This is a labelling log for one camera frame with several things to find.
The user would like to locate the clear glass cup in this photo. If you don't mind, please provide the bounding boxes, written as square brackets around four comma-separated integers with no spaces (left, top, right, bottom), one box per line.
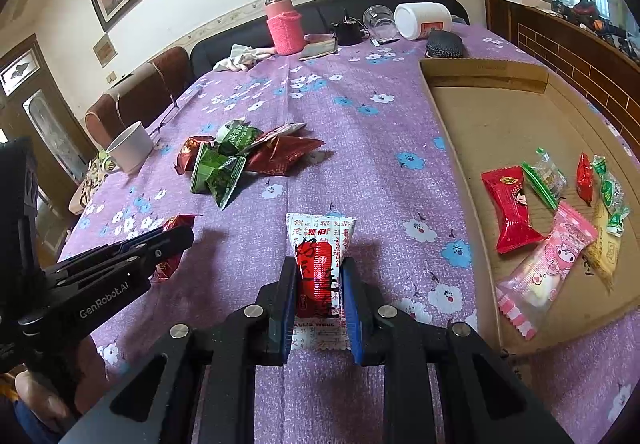
[362,4,398,40]

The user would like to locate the gold wall plaque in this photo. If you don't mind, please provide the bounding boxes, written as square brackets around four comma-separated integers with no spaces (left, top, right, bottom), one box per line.
[92,34,118,68]

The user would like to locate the shiny red gold packet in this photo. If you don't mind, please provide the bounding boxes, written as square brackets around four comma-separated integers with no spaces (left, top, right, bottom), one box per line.
[150,215,196,282]

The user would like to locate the yellow biscuit packet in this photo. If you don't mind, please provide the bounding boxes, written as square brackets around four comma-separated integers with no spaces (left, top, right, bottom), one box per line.
[582,204,621,292]

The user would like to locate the pink cartoon snack packet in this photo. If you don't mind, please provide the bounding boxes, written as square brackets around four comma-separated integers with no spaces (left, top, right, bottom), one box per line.
[495,202,598,341]

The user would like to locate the green triangular snack packet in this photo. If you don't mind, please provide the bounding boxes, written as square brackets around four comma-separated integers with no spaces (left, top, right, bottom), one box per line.
[205,156,247,211]
[190,144,223,195]

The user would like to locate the red cartoon snack packet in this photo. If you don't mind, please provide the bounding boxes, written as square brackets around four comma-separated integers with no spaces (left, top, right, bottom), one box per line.
[481,167,546,255]

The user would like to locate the small black container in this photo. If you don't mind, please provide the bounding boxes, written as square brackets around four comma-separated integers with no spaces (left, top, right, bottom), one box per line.
[332,8,366,46]

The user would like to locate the white mug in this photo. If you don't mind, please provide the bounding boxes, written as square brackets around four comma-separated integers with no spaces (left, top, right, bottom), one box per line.
[102,121,155,175]

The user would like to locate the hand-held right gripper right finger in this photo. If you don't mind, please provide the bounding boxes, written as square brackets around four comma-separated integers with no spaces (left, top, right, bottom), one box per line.
[342,258,573,444]

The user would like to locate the brown armchair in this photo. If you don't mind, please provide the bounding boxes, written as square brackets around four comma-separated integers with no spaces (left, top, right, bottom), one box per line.
[84,62,176,152]
[150,46,194,97]

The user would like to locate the crumpled white cloth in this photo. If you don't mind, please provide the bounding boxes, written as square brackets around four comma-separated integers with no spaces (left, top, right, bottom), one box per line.
[213,44,276,73]

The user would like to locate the thin-framed eyeglasses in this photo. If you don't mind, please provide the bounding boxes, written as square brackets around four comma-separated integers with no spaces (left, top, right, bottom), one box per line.
[149,96,193,137]

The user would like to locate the white plastic jar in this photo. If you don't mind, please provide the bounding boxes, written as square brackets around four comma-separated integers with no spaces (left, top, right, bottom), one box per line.
[394,2,454,41]

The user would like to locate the black sofa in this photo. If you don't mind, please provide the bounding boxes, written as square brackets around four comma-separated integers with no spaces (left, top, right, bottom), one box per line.
[190,0,471,79]

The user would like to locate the small red snack packet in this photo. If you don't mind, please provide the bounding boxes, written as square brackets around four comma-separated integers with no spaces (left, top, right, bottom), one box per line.
[576,153,594,202]

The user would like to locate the wooden glass door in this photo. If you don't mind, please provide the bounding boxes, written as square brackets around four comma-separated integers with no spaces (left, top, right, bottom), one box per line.
[0,34,91,245]

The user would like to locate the pink thermos bottle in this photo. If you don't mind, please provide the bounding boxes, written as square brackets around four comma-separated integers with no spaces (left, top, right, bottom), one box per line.
[264,0,307,57]

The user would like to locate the clear packet green ends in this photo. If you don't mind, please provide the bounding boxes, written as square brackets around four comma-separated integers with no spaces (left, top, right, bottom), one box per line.
[521,149,568,211]
[592,155,631,237]

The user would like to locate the floral cushion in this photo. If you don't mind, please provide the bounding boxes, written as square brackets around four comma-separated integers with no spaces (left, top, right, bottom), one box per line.
[69,156,108,215]

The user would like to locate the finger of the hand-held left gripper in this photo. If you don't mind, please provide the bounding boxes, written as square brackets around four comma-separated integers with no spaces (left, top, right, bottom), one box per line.
[42,233,168,277]
[50,225,195,287]

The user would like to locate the person's left hand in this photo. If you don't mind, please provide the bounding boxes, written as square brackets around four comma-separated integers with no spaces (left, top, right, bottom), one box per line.
[14,364,76,422]

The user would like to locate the dark red foil packet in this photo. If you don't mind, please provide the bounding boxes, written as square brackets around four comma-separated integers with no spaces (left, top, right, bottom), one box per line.
[178,135,216,172]
[245,134,326,175]

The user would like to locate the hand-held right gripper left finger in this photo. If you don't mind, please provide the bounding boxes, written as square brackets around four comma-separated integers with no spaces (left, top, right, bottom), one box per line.
[60,256,298,444]

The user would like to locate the wooden brick-pattern counter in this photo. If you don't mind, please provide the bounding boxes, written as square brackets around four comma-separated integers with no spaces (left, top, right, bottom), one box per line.
[500,0,640,135]

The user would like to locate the olive fabric pouch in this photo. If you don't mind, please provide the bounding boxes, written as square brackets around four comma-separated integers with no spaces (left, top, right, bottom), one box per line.
[298,38,340,62]

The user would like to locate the green and white tea packet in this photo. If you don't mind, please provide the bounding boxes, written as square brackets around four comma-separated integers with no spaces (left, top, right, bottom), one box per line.
[217,120,263,157]

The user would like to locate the shallow cardboard box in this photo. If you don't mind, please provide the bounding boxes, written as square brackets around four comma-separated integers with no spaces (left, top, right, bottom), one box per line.
[419,58,640,360]

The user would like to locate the black glasses case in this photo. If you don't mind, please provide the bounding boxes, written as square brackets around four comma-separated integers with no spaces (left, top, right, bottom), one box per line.
[425,30,466,59]

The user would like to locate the purple floral tablecloth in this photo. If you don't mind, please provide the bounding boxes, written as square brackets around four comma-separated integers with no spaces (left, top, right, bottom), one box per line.
[57,24,640,444]

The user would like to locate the heap of assorted clutter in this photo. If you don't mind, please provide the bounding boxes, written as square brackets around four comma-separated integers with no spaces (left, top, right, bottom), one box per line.
[547,0,640,59]

